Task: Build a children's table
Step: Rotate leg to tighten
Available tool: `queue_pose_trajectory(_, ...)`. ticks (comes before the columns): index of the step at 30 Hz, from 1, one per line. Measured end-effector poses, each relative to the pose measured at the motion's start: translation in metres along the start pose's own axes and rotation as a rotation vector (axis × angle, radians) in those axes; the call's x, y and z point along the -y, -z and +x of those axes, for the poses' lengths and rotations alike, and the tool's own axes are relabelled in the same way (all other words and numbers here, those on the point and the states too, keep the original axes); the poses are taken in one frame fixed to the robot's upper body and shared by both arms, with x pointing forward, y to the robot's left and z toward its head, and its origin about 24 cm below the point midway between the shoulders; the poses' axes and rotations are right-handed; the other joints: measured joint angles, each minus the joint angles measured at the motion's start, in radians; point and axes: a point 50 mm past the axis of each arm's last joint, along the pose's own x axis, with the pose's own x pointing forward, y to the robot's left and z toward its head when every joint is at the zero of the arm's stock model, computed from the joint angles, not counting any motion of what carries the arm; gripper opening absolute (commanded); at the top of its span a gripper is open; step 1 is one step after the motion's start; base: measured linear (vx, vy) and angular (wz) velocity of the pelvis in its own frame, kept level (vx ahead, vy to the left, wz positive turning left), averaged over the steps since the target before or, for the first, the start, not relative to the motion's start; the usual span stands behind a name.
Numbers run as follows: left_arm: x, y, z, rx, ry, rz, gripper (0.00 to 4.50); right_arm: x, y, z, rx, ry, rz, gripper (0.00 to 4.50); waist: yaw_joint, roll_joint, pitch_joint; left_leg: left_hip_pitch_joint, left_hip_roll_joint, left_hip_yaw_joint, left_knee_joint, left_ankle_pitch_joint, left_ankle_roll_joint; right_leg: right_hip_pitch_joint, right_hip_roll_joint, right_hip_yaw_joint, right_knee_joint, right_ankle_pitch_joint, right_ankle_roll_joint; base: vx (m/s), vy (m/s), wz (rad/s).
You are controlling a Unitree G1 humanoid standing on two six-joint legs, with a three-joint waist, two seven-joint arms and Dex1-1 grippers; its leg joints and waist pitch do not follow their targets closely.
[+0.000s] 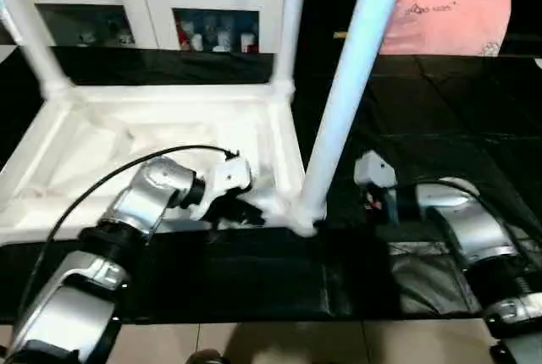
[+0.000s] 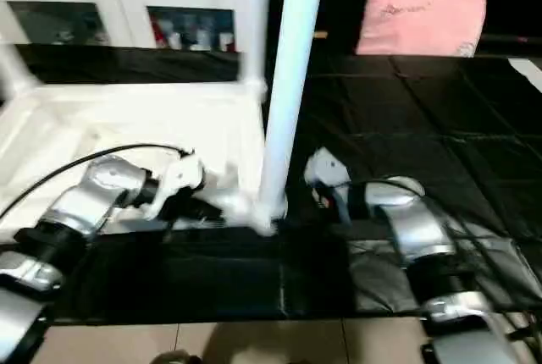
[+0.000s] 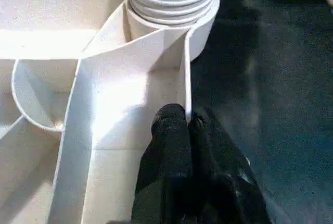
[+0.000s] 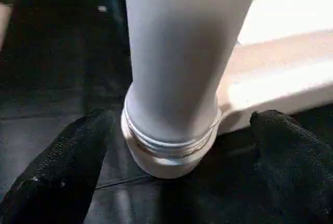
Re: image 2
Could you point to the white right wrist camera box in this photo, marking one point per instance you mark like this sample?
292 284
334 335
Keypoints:
326 168

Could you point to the black work mat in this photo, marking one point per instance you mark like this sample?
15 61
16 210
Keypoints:
423 127

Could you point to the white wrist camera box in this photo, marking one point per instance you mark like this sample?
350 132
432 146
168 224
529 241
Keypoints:
178 178
326 168

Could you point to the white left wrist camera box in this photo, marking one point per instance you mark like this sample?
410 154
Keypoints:
178 178

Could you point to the pink printed pillow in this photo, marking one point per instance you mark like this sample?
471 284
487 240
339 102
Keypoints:
422 21

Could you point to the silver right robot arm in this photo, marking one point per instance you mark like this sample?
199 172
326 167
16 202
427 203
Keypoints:
423 245

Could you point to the small yellow label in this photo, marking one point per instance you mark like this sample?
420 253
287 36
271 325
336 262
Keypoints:
320 35

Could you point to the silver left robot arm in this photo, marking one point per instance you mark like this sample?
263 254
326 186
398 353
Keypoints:
68 212

